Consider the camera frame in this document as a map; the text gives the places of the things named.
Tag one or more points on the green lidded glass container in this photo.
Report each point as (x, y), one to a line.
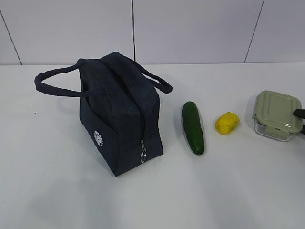
(273, 116)

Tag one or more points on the navy blue lunch bag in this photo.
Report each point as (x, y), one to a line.
(119, 107)

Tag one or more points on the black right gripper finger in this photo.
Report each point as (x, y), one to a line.
(299, 113)
(303, 130)

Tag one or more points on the yellow lemon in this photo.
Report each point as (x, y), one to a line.
(227, 123)

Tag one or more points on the dark green cucumber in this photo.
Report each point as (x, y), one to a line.
(193, 128)

